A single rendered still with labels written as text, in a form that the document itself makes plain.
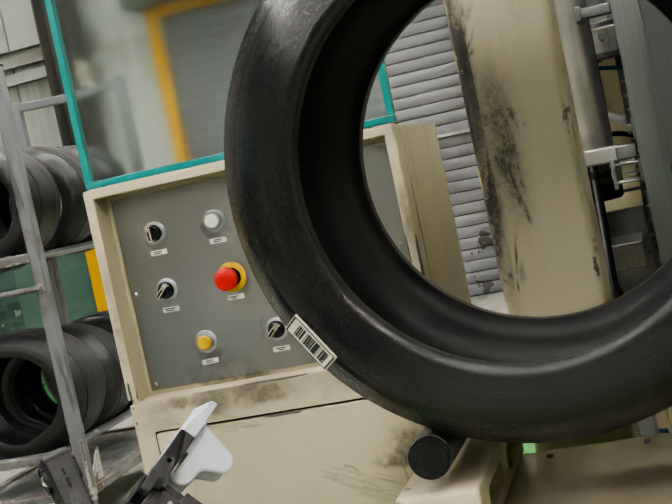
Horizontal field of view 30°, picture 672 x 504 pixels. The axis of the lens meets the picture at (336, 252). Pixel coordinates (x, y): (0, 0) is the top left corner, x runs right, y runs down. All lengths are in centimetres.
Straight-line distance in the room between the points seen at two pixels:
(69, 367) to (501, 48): 370
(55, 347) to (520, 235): 362
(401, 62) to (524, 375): 981
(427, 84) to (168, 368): 881
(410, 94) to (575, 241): 934
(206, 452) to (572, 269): 61
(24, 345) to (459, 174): 623
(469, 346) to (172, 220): 80
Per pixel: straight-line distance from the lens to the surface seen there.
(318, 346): 126
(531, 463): 159
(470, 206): 1084
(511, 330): 150
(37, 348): 521
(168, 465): 115
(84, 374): 522
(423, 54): 1089
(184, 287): 216
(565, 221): 161
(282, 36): 124
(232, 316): 214
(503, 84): 161
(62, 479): 116
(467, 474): 135
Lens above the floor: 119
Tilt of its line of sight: 3 degrees down
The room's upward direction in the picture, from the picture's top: 12 degrees counter-clockwise
